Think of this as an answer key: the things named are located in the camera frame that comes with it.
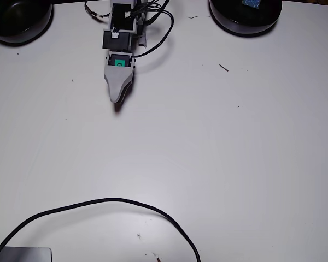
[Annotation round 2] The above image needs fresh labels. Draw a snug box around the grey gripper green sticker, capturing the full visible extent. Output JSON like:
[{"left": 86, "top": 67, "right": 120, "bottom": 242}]
[{"left": 103, "top": 50, "right": 138, "bottom": 104}]

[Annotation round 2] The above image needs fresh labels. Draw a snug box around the black bowl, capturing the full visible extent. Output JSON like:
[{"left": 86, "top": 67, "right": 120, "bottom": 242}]
[
  {"left": 208, "top": 0, "right": 283, "bottom": 37},
  {"left": 0, "top": 0, "right": 54, "bottom": 45}
]

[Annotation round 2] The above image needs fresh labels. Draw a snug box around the red and black wire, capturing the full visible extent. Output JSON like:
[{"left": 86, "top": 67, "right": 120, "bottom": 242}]
[{"left": 84, "top": 0, "right": 111, "bottom": 20}]

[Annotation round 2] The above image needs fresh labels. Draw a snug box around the black gripper servo wire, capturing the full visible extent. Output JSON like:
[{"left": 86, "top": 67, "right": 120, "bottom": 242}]
[{"left": 131, "top": 9, "right": 175, "bottom": 59}]

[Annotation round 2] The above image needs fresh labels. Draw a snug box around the black wrist servo wire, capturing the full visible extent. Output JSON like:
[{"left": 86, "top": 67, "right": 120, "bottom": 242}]
[{"left": 129, "top": 0, "right": 171, "bottom": 22}]

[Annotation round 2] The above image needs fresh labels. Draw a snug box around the long black power cable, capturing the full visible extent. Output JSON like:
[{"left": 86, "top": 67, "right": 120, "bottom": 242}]
[{"left": 0, "top": 197, "right": 202, "bottom": 262}]

